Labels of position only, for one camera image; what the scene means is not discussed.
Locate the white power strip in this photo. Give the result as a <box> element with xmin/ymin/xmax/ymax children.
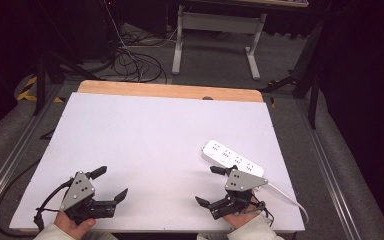
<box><xmin>200</xmin><ymin>139</ymin><xmax>265</xmax><ymax>179</ymax></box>

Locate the white power strip cable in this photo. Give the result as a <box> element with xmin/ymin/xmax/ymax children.
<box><xmin>253</xmin><ymin>182</ymin><xmax>310</xmax><ymax>225</ymax></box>

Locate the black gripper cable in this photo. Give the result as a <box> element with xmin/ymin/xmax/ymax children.
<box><xmin>246</xmin><ymin>192</ymin><xmax>276</xmax><ymax>228</ymax></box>
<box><xmin>33</xmin><ymin>178</ymin><xmax>75</xmax><ymax>232</ymax></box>

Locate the black metal stand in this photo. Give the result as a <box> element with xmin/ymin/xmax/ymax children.
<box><xmin>259</xmin><ymin>13</ymin><xmax>328</xmax><ymax>130</ymax></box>

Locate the black floor cable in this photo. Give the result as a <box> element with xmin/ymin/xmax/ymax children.
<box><xmin>0</xmin><ymin>157</ymin><xmax>43</xmax><ymax>239</ymax></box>

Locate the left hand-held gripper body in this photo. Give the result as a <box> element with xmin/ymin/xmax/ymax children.
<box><xmin>59</xmin><ymin>170</ymin><xmax>118</xmax><ymax>225</ymax></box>

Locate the black tripod stand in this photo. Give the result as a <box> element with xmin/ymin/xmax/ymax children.
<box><xmin>32</xmin><ymin>0</ymin><xmax>107</xmax><ymax>117</ymax></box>

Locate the aluminium floor rail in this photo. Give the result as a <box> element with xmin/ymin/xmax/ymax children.
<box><xmin>294</xmin><ymin>99</ymin><xmax>362</xmax><ymax>240</ymax></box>
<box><xmin>0</xmin><ymin>83</ymin><xmax>65</xmax><ymax>215</ymax></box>

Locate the yellow black floor tape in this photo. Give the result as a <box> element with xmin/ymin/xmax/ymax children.
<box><xmin>16</xmin><ymin>75</ymin><xmax>66</xmax><ymax>104</ymax></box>

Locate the person's left hand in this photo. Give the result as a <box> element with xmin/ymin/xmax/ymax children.
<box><xmin>53</xmin><ymin>210</ymin><xmax>97</xmax><ymax>240</ymax></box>

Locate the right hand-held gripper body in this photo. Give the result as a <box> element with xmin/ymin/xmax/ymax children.
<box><xmin>209</xmin><ymin>168</ymin><xmax>270</xmax><ymax>221</ymax></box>

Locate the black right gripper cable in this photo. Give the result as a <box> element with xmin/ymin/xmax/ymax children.
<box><xmin>246</xmin><ymin>192</ymin><xmax>276</xmax><ymax>228</ymax></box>

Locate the white board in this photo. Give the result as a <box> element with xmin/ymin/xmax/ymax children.
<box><xmin>8</xmin><ymin>91</ymin><xmax>306</xmax><ymax>234</ymax></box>

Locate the grey metal desk frame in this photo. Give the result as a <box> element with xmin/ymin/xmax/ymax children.
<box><xmin>171</xmin><ymin>4</ymin><xmax>268</xmax><ymax>81</ymax></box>

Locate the wooden table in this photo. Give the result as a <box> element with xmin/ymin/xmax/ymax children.
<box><xmin>76</xmin><ymin>79</ymin><xmax>265</xmax><ymax>103</ymax></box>

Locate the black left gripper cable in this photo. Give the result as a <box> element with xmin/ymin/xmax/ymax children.
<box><xmin>33</xmin><ymin>178</ymin><xmax>75</xmax><ymax>232</ymax></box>

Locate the person's right hand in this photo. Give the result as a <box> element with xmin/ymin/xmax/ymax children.
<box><xmin>222</xmin><ymin>203</ymin><xmax>265</xmax><ymax>231</ymax></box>

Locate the tangle of black floor cables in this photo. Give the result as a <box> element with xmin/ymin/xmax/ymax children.
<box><xmin>110</xmin><ymin>19</ymin><xmax>182</xmax><ymax>84</ymax></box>

